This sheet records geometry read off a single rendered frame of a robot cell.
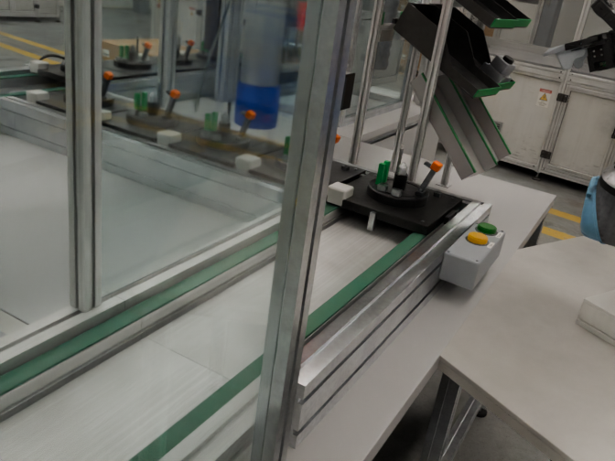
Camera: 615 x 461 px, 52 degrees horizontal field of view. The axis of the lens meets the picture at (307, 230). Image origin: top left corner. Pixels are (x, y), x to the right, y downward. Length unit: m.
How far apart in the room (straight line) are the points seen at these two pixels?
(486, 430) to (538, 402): 1.35
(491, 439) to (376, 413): 1.47
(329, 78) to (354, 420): 0.54
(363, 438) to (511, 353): 0.38
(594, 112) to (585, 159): 0.38
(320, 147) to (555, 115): 4.99
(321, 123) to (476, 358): 0.69
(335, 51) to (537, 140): 5.08
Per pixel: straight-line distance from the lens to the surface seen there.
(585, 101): 5.43
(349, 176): 1.52
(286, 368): 0.62
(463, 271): 1.23
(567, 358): 1.21
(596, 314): 1.30
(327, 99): 0.51
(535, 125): 5.55
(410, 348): 1.09
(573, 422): 1.05
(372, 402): 0.95
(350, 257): 1.23
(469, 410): 2.17
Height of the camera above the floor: 1.44
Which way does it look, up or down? 23 degrees down
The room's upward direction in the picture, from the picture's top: 8 degrees clockwise
